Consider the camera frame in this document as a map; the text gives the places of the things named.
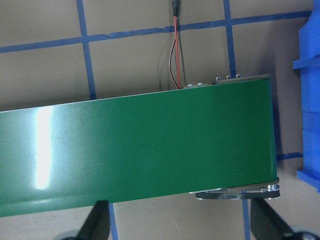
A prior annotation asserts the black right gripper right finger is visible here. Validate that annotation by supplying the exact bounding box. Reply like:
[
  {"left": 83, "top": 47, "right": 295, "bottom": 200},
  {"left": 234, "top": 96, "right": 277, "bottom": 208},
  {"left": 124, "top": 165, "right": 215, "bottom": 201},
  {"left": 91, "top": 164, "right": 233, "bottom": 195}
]
[{"left": 250, "top": 198, "right": 295, "bottom": 240}]

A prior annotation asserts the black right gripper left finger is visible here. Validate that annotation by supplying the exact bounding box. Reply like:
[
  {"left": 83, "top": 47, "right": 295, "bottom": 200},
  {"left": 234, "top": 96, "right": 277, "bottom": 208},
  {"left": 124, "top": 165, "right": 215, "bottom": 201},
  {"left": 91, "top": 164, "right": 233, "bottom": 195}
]
[{"left": 75, "top": 200, "right": 110, "bottom": 240}]

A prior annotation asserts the green conveyor belt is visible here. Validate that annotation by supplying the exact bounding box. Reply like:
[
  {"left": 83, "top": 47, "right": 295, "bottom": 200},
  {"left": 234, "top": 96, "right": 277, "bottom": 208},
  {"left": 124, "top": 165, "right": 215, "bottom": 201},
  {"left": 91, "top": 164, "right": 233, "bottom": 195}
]
[{"left": 0, "top": 75, "right": 277, "bottom": 217}]

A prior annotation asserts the blue bin on right side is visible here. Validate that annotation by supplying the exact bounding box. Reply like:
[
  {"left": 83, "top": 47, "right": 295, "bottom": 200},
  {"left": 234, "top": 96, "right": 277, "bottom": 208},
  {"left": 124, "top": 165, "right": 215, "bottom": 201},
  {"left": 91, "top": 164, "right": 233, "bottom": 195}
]
[{"left": 293, "top": 0, "right": 320, "bottom": 192}]

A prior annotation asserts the red black power cable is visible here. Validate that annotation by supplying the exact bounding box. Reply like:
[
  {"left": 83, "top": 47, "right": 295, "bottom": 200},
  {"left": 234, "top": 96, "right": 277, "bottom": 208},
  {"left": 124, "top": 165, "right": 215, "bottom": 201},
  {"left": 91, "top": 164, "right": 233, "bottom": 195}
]
[{"left": 168, "top": 0, "right": 185, "bottom": 90}]

